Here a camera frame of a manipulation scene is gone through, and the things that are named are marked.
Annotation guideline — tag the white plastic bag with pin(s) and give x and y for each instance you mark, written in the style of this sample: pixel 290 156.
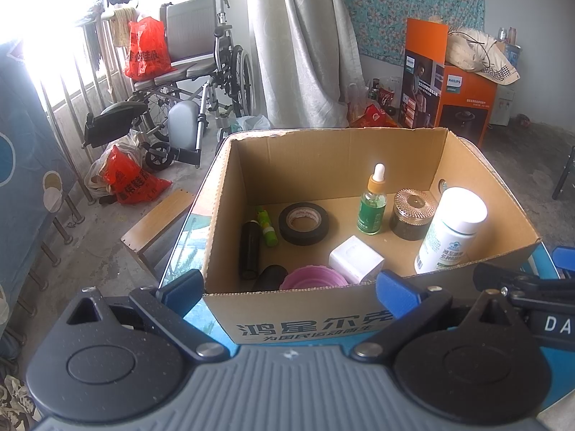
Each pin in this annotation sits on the white plastic bag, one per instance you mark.
pixel 251 123

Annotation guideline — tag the grey wheelchair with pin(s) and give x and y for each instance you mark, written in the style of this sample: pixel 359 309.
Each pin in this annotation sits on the grey wheelchair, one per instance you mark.
pixel 188 27

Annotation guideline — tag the checked sun hat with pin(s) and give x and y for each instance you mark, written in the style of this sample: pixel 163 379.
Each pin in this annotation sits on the checked sun hat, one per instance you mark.
pixel 501 74

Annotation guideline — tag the white pill bottle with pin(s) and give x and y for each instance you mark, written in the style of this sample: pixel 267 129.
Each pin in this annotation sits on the white pill bottle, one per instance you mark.
pixel 444 242

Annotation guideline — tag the white water dispenser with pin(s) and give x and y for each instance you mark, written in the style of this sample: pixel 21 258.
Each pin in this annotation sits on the white water dispenser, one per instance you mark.
pixel 502 105

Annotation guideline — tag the cream pillow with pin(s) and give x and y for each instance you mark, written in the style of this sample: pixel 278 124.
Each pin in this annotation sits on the cream pillow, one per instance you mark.
pixel 471 47

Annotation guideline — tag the tall orange carton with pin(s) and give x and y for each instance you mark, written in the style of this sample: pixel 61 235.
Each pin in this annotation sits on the tall orange carton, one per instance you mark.
pixel 422 54

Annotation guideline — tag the metal window railing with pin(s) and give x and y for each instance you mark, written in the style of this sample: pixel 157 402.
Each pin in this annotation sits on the metal window railing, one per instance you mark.
pixel 74 211

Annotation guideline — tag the pink bowl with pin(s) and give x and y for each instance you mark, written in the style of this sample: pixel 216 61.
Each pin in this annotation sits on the pink bowl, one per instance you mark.
pixel 310 278

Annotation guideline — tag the small green tube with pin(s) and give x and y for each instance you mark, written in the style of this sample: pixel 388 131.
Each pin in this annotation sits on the small green tube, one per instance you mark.
pixel 269 233

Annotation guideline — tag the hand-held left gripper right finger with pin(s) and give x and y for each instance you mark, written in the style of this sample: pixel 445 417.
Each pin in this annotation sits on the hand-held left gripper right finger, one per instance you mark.
pixel 395 288

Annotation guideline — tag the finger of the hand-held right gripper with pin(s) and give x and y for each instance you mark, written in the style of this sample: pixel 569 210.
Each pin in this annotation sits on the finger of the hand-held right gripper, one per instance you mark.
pixel 516 280
pixel 566 260

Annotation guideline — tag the black round object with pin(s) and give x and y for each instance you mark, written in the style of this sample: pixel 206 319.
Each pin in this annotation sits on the black round object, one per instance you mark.
pixel 272 276

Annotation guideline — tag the clear water jug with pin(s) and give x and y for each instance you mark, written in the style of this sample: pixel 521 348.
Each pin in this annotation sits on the clear water jug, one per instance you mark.
pixel 512 56

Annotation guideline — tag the red plastic bag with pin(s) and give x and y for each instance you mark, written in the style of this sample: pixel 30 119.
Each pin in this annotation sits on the red plastic bag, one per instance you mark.
pixel 130 179
pixel 146 54

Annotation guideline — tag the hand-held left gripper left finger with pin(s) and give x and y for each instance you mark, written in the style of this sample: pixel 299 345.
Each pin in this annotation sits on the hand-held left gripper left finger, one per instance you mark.
pixel 182 286

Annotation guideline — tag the pair of red slippers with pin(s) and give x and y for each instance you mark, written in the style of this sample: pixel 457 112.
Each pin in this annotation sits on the pair of red slippers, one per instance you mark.
pixel 523 120

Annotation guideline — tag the red snack bag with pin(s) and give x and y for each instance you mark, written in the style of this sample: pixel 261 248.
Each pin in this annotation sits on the red snack bag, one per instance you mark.
pixel 373 116

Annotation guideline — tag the black jar with gold lid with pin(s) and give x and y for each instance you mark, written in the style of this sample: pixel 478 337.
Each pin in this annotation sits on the black jar with gold lid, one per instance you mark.
pixel 406 229

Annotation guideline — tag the brown cardboard box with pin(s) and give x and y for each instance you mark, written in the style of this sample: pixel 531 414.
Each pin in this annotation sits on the brown cardboard box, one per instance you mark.
pixel 314 170

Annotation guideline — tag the printed blanket with shapes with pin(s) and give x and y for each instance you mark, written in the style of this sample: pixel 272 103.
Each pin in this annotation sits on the printed blanket with shapes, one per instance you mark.
pixel 27 143

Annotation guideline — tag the black tape roll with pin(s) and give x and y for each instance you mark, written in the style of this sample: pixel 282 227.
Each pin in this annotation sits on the black tape roll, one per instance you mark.
pixel 285 229

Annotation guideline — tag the pale patterned curtain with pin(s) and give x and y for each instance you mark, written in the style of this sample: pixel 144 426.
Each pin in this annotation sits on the pale patterned curtain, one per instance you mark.
pixel 305 54

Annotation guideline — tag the orange appliance carton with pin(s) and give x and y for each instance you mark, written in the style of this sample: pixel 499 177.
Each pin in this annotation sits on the orange appliance carton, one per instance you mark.
pixel 467 112

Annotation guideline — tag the white power adapter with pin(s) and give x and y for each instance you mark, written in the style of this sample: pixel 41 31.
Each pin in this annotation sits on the white power adapter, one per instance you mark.
pixel 355 260

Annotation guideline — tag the cream towel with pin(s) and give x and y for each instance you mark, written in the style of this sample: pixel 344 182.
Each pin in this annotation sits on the cream towel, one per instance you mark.
pixel 121 27

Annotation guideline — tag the wooden stool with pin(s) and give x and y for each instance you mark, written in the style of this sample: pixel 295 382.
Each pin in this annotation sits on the wooden stool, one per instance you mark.
pixel 157 220

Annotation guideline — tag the green dropper bottle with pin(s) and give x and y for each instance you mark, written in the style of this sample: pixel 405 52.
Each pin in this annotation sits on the green dropper bottle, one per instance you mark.
pixel 370 220

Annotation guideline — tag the black cylinder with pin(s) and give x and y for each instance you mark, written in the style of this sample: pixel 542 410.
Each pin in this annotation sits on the black cylinder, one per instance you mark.
pixel 249 251

